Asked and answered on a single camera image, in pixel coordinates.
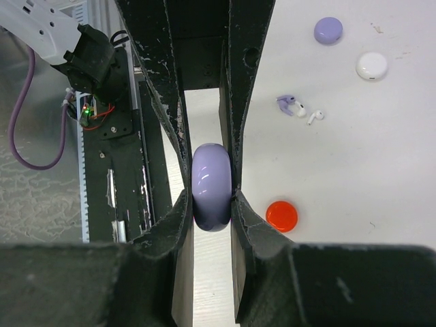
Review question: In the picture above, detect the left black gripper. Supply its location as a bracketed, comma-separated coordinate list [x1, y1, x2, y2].
[114, 0, 277, 197]

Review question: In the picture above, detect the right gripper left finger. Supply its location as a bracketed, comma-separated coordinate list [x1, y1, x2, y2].
[1, 191, 191, 326]

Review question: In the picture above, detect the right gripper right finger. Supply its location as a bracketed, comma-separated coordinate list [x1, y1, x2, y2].
[231, 191, 435, 326]

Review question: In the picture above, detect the red earbud charging case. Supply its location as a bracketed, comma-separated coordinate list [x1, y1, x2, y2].
[266, 200, 298, 233]

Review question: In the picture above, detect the purple charging case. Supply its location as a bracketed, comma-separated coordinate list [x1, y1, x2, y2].
[313, 17, 343, 45]
[191, 143, 232, 232]

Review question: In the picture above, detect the white earbud charging case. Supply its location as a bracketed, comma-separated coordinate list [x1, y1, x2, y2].
[356, 52, 388, 80]

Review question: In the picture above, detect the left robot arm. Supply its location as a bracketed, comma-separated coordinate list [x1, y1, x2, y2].
[1, 1, 275, 192]

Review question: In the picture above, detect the purple earbud near cases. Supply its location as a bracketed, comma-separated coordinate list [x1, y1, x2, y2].
[276, 95, 296, 116]

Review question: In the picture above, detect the white earbud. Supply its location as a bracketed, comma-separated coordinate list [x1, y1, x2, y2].
[307, 110, 324, 126]
[295, 101, 307, 118]

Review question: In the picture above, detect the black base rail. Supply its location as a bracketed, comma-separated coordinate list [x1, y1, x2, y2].
[82, 46, 171, 243]

